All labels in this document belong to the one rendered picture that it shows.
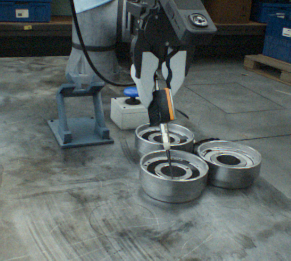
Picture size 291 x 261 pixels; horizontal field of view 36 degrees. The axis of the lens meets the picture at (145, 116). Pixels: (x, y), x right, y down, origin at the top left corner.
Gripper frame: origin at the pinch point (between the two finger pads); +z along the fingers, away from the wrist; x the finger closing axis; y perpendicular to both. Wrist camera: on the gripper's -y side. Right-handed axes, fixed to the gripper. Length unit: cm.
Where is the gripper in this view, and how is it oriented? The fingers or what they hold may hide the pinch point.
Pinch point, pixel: (159, 101)
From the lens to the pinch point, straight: 68.6
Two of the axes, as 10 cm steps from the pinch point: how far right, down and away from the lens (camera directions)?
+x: -9.2, 0.8, -3.8
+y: -3.8, -3.5, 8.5
